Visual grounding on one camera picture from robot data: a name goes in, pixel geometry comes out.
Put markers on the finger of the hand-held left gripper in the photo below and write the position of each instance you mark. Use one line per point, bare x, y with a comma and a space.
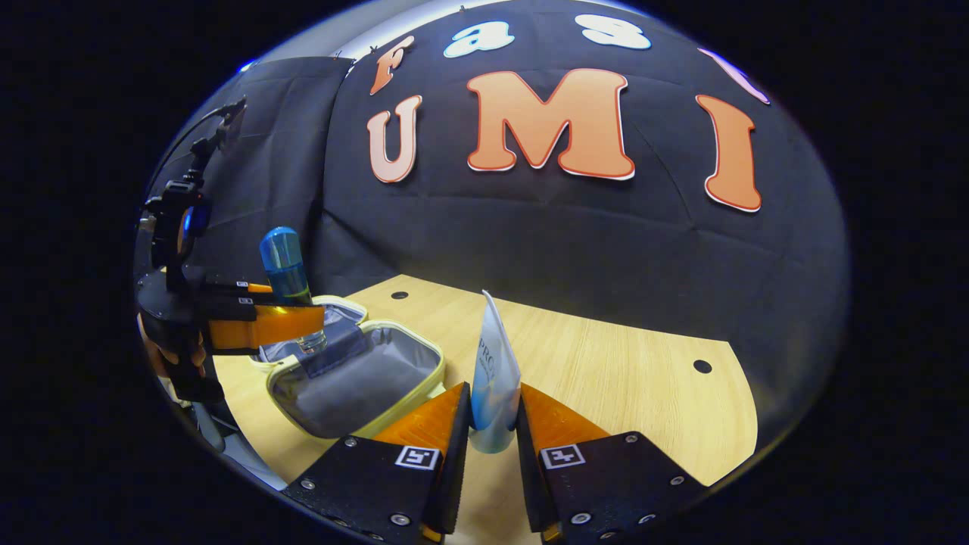
257, 329
227, 288

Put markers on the blue skin care bottle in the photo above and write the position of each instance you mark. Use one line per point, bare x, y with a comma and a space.
284, 265

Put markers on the white blue skin care tube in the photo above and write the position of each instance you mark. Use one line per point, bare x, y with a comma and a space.
493, 378

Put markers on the pale yellow suitcase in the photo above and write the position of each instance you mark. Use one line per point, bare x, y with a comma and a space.
356, 386

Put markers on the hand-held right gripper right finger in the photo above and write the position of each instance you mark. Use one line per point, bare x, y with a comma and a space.
528, 477

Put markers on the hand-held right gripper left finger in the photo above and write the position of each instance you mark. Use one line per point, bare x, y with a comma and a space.
454, 469

